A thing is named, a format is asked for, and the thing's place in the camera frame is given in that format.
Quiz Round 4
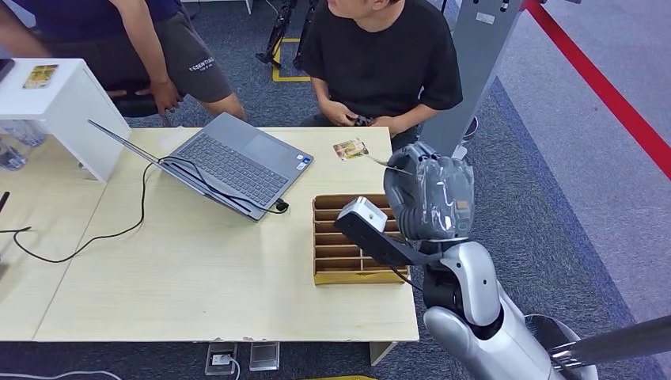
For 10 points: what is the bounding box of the person's left hand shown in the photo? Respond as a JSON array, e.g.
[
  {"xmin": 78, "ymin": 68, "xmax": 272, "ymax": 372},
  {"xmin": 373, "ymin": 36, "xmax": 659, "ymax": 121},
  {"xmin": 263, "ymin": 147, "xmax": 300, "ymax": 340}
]
[
  {"xmin": 370, "ymin": 115, "xmax": 409, "ymax": 139},
  {"xmin": 149, "ymin": 78, "xmax": 183, "ymax": 116}
]

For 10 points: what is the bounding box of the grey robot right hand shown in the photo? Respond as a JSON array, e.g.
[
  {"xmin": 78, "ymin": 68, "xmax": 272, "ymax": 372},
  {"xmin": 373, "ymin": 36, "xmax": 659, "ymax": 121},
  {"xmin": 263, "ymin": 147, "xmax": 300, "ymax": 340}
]
[{"xmin": 382, "ymin": 141, "xmax": 476, "ymax": 243}]

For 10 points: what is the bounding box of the person's right hand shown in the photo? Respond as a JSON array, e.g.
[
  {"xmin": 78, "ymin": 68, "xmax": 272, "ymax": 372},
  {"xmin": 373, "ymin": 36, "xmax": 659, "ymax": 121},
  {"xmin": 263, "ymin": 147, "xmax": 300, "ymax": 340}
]
[{"xmin": 322, "ymin": 102, "xmax": 360, "ymax": 128}]

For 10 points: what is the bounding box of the person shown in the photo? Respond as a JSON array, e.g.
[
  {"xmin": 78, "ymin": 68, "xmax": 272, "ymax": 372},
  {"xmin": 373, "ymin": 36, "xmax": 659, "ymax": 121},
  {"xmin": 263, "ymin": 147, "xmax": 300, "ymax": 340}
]
[
  {"xmin": 301, "ymin": 0, "xmax": 464, "ymax": 154},
  {"xmin": 0, "ymin": 0, "xmax": 248, "ymax": 123}
]

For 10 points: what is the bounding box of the wooden card organizer box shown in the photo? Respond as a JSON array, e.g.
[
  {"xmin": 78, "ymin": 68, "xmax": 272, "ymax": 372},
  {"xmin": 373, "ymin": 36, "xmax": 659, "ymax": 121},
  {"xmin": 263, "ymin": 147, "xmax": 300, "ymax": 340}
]
[{"xmin": 312, "ymin": 194, "xmax": 411, "ymax": 287}]

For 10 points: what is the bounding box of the black ribbed round stool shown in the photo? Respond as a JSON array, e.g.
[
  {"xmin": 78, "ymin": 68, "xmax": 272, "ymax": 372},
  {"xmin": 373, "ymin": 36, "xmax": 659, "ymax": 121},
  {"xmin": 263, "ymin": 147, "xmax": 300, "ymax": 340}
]
[{"xmin": 107, "ymin": 78, "xmax": 165, "ymax": 119}]

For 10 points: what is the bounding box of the yellow floor tape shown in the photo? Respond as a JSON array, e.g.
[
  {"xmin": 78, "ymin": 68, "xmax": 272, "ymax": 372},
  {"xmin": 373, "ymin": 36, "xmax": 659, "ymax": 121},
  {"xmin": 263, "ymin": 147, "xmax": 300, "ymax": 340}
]
[{"xmin": 271, "ymin": 36, "xmax": 311, "ymax": 83}]

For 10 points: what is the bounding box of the grey laptop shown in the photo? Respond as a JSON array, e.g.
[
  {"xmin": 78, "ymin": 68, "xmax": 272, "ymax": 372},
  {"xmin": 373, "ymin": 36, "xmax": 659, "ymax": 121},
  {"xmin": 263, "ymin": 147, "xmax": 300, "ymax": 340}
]
[{"xmin": 87, "ymin": 111, "xmax": 316, "ymax": 222}]

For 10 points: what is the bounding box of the white shelf unit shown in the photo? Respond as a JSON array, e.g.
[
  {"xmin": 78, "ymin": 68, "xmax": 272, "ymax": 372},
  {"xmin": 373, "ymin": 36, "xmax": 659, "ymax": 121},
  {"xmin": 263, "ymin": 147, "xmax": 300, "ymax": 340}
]
[{"xmin": 0, "ymin": 57, "xmax": 132, "ymax": 184}]

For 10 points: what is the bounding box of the grey kiosk stand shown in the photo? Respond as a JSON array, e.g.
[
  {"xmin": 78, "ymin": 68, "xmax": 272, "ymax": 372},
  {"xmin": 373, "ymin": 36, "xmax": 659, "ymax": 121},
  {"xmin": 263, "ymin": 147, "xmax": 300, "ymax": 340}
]
[{"xmin": 419, "ymin": 0, "xmax": 525, "ymax": 161}]

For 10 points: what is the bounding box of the clear plastic container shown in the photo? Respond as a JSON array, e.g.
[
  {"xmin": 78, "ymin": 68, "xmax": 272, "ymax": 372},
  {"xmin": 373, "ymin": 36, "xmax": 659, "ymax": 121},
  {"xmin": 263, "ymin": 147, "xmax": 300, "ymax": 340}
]
[
  {"xmin": 0, "ymin": 140, "xmax": 26, "ymax": 172},
  {"xmin": 2, "ymin": 119, "xmax": 47, "ymax": 149}
]

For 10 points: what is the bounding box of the wooden desk leg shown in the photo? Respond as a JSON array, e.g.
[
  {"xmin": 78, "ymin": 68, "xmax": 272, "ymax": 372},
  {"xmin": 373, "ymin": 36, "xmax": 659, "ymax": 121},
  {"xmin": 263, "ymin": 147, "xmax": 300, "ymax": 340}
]
[{"xmin": 369, "ymin": 341, "xmax": 400, "ymax": 367}]

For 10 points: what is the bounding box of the red barrier belt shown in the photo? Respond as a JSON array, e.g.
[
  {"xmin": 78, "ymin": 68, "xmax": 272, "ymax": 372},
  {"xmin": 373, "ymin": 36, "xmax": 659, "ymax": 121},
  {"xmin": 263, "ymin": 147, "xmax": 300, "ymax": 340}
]
[{"xmin": 524, "ymin": 0, "xmax": 671, "ymax": 181}]

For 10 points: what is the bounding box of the metal floor plate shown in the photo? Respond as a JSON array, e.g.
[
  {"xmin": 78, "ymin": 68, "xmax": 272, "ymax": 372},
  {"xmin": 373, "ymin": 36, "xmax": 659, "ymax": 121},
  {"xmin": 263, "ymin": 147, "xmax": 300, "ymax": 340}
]
[{"xmin": 249, "ymin": 342, "xmax": 281, "ymax": 372}]

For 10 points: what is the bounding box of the floor power socket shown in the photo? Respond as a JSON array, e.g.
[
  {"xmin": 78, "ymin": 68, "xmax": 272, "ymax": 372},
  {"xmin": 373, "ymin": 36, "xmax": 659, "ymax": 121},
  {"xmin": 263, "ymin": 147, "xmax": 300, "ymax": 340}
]
[{"xmin": 204, "ymin": 343, "xmax": 238, "ymax": 376}]

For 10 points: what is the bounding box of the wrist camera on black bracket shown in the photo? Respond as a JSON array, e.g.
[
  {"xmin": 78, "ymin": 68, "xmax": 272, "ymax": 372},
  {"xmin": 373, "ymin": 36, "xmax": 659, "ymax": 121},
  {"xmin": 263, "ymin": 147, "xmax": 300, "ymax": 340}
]
[{"xmin": 334, "ymin": 196, "xmax": 445, "ymax": 268}]

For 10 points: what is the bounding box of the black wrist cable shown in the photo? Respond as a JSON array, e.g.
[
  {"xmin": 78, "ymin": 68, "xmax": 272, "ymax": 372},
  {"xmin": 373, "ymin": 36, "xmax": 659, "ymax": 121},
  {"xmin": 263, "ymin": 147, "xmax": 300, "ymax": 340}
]
[{"xmin": 390, "ymin": 266, "xmax": 426, "ymax": 293}]

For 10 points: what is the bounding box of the black laptop cable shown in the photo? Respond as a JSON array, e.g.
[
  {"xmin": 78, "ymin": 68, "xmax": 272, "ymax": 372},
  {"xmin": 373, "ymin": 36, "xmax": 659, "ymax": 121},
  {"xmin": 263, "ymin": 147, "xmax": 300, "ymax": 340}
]
[{"xmin": 0, "ymin": 154, "xmax": 290, "ymax": 264}]

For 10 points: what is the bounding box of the chrome stanchion post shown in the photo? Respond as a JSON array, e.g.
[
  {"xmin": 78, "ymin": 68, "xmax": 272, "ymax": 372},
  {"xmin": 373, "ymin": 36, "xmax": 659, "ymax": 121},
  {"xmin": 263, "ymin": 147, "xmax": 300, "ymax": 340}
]
[{"xmin": 524, "ymin": 313, "xmax": 671, "ymax": 380}]

